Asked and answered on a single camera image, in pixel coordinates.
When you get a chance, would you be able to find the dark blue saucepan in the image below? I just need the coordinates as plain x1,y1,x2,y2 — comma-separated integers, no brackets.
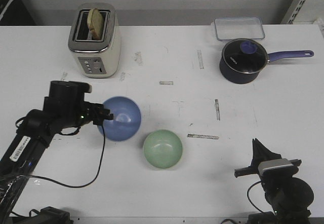
219,43,314,84

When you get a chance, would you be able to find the clear plastic food container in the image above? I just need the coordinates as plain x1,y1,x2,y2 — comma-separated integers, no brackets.
211,17,265,42

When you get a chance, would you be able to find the green bowl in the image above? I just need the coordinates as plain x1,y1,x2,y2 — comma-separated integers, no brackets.
143,130,183,169

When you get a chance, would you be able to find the blue bowl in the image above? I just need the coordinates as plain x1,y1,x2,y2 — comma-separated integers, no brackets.
103,96,141,141

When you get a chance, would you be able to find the glass pot lid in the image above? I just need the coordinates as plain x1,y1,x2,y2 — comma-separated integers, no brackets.
222,39,268,74

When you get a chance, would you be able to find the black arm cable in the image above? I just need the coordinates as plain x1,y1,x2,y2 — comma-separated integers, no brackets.
15,115,106,189
220,181,271,224

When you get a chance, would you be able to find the slice of toast bread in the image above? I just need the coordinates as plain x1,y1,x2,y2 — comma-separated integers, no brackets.
87,8,104,41

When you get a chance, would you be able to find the cream and chrome toaster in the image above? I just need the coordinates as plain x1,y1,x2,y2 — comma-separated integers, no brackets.
68,3,121,78

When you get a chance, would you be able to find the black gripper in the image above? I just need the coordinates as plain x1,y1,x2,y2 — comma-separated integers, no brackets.
83,102,114,126
234,138,302,181

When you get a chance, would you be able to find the white metal shelf rack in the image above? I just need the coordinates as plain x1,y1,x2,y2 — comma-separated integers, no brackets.
280,0,323,24

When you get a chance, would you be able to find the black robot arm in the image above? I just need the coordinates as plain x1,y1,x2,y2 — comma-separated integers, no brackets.
234,138,314,223
1,81,113,223

